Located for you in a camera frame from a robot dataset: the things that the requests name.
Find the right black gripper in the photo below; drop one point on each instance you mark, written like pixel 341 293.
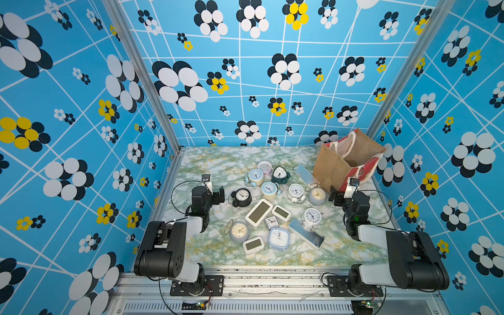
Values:
pixel 340 197

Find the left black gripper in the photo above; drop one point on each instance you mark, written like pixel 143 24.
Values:
pixel 215 196

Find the blue mirror clock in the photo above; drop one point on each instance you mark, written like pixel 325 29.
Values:
pixel 311 237

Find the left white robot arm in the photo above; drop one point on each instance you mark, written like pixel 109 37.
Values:
pixel 162 250

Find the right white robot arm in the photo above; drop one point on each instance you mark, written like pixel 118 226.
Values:
pixel 413 260

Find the grey round beige-face clock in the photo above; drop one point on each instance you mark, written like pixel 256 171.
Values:
pixel 316 194

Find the black round alarm clock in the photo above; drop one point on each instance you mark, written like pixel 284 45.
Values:
pixel 241 198

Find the white twin-bell alarm clock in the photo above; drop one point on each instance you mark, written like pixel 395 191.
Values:
pixel 312 219

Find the large white digital clock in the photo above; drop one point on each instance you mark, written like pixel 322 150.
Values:
pixel 258 213

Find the white bell alarm clock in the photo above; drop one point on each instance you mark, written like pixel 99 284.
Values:
pixel 296 193

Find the blue twin-bell alarm clock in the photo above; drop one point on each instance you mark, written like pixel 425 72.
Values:
pixel 254 178

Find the cream blue round clock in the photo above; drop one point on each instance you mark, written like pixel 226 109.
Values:
pixel 271 190

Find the pink round alarm clock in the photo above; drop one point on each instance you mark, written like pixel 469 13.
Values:
pixel 266 167

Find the small clear square clock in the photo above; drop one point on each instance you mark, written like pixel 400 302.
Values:
pixel 271 222

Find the lowest white digital clock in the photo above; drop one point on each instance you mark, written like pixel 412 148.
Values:
pixel 253 245

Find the small white digital clock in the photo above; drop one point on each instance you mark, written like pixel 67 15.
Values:
pixel 281 213

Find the dark green triangular clock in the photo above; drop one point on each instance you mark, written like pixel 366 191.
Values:
pixel 280 175

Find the light blue square alarm clock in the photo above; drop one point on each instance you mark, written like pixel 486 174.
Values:
pixel 279 239

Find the green circuit board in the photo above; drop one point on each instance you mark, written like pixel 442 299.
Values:
pixel 362 307
pixel 195 305

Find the right green circuit board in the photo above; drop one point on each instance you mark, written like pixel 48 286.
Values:
pixel 362 307

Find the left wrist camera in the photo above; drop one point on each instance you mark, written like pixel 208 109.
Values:
pixel 206 181

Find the grey round clock wire handle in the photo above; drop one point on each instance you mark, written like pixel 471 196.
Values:
pixel 238 231

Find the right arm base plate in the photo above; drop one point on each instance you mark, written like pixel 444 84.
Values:
pixel 341 286

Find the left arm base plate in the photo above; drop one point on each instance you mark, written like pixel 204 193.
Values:
pixel 211 286

